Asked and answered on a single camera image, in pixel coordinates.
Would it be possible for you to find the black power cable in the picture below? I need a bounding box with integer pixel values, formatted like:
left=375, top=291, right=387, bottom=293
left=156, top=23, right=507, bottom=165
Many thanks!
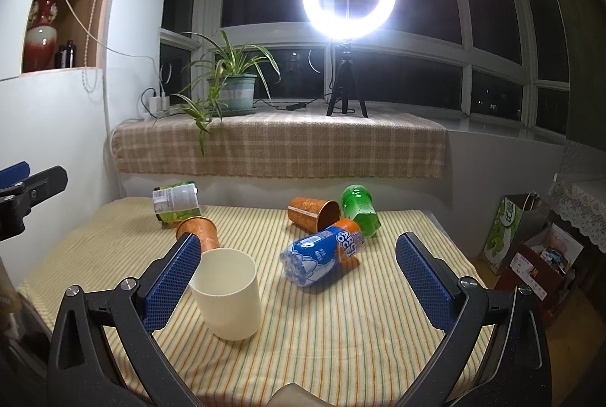
left=256, top=97, right=332, bottom=112

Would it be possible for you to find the ring light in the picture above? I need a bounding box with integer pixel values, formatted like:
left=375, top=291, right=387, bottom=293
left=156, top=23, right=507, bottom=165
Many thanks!
left=303, top=0, right=396, bottom=43

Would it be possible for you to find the black tripod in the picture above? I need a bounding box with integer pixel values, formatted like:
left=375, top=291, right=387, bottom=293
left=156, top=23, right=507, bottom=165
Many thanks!
left=326, top=41, right=370, bottom=119

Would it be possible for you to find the red and white vase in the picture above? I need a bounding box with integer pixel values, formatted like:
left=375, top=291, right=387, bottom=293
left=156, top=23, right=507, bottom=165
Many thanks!
left=25, top=0, right=63, bottom=73

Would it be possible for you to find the dark bottle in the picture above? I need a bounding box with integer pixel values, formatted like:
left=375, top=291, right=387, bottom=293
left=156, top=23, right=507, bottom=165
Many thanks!
left=57, top=40, right=77, bottom=69

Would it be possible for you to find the blue and orange plastic bottle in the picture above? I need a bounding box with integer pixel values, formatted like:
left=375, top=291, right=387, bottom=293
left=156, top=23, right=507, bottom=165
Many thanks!
left=280, top=218, right=365, bottom=289

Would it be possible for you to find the white cable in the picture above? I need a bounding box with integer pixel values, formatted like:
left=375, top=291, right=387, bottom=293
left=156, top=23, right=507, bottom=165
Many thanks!
left=57, top=0, right=159, bottom=97

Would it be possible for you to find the green labelled white bottle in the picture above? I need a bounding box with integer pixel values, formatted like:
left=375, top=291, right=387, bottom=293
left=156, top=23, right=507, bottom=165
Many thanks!
left=152, top=181, right=202, bottom=228

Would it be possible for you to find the white lace cloth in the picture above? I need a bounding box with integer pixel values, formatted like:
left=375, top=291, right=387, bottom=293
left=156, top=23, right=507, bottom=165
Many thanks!
left=549, top=178, right=606, bottom=254

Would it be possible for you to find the beige checkered cloth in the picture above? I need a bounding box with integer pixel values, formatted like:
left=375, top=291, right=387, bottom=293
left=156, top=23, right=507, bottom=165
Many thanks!
left=111, top=111, right=448, bottom=180

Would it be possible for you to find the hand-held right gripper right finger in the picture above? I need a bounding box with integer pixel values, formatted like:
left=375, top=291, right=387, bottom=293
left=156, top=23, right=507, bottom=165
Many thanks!
left=395, top=232, right=553, bottom=407

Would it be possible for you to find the white framed window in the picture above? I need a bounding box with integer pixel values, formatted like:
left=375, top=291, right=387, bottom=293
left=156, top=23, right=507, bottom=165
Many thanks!
left=160, top=0, right=571, bottom=138

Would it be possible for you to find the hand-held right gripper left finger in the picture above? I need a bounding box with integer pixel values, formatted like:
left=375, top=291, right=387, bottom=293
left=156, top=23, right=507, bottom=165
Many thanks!
left=46, top=232, right=203, bottom=407

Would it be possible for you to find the red cardboard box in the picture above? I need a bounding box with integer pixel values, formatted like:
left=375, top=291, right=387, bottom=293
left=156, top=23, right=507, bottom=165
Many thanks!
left=495, top=222, right=585, bottom=327

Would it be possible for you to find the beaded pull cord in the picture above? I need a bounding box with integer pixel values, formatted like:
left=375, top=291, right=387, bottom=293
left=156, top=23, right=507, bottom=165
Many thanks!
left=82, top=0, right=130, bottom=94

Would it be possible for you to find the green plastic bottle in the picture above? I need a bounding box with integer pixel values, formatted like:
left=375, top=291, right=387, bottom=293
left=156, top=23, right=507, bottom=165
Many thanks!
left=341, top=183, right=382, bottom=238

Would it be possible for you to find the cream plastic cup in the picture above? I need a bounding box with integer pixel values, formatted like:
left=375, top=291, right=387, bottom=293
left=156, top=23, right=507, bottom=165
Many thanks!
left=189, top=248, right=262, bottom=340

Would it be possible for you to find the green paper bag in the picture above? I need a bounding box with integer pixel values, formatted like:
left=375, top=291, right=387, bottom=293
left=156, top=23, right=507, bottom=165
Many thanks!
left=479, top=194, right=550, bottom=277

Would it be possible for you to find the orange paper cup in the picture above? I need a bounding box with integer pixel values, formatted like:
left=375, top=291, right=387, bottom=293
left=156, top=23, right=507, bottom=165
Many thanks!
left=287, top=197, right=342, bottom=233
left=176, top=216, right=221, bottom=252

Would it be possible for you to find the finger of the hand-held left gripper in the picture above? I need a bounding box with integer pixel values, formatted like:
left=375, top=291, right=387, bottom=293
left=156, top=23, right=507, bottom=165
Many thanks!
left=0, top=165, right=70, bottom=243
left=0, top=161, right=33, bottom=191

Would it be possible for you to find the potted spider plant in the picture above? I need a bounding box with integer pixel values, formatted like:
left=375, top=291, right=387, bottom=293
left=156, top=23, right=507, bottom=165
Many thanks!
left=173, top=29, right=282, bottom=157

